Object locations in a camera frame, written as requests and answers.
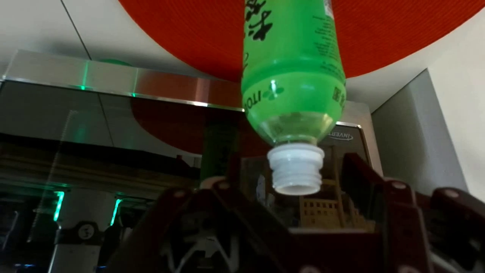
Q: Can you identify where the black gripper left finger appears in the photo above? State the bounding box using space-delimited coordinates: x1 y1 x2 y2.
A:
108 174 297 273

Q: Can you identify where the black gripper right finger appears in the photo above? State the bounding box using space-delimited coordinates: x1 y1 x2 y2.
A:
341 151 485 273

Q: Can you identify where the green plastic bottle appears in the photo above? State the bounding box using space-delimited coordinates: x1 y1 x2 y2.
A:
240 0 349 196

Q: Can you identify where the silver toaster oven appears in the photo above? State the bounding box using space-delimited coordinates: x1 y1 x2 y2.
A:
0 48 376 273

